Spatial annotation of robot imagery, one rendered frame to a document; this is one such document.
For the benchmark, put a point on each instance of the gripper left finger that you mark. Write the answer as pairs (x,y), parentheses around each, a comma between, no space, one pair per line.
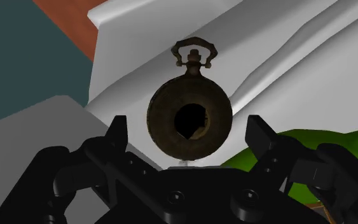
(73,173)

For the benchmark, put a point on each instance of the bronze pocket watch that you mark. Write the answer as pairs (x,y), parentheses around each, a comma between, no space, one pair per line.
(163,124)

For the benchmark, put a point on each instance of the green blanket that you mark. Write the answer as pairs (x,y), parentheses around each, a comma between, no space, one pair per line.
(355,141)

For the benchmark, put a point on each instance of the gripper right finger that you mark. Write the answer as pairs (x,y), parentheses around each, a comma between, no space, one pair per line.
(336,173)

